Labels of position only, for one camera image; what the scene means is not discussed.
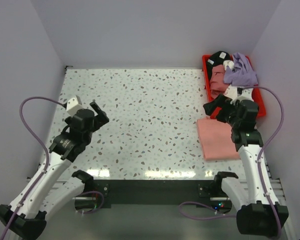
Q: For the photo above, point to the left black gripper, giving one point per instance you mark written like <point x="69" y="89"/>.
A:
<point x="101" y="116"/>

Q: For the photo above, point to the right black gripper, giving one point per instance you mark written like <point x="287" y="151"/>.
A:
<point x="220" y="101"/>

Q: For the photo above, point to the salmon pink t shirt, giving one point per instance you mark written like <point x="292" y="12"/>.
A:
<point x="215" y="140"/>

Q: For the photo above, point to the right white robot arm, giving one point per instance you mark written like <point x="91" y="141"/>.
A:
<point x="258" y="210"/>

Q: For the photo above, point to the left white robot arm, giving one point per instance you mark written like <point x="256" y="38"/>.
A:
<point x="28" y="213"/>

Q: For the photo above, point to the dusty rose t shirt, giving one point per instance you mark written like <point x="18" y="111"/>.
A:
<point x="216" y="83"/>

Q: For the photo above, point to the red plastic bin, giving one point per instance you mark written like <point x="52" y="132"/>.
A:
<point x="256" y="93"/>

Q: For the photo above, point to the lavender t shirt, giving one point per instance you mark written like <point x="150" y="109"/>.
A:
<point x="241" y="72"/>

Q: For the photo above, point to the black t shirt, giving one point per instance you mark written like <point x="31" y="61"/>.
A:
<point x="216" y="59"/>

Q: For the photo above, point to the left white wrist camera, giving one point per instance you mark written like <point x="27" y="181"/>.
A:
<point x="73" y="105"/>

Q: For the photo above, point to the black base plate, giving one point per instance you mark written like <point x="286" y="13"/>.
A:
<point x="152" y="192"/>

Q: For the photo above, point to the aluminium frame rail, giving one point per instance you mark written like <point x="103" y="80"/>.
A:
<point x="275" y="184"/>

